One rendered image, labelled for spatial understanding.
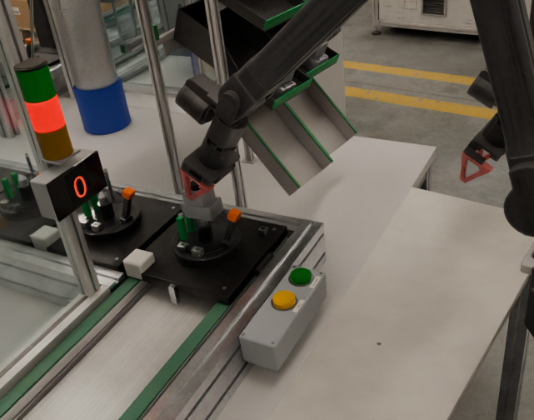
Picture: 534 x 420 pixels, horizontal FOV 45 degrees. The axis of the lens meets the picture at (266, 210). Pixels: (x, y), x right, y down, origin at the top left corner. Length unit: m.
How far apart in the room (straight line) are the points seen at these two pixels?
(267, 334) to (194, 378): 0.14
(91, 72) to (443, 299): 1.29
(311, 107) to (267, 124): 0.17
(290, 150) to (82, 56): 0.86
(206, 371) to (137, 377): 0.14
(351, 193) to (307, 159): 0.21
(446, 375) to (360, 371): 0.14
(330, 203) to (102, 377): 0.72
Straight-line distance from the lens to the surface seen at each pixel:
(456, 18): 5.26
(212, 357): 1.07
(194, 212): 1.23
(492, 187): 3.34
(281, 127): 1.47
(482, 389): 2.32
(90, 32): 2.05
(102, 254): 1.35
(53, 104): 1.05
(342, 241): 1.45
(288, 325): 1.10
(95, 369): 1.18
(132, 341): 1.21
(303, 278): 1.18
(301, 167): 1.44
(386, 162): 1.76
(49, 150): 1.08
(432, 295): 1.31
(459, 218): 1.54
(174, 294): 1.22
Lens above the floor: 1.71
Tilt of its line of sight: 32 degrees down
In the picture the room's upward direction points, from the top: 7 degrees counter-clockwise
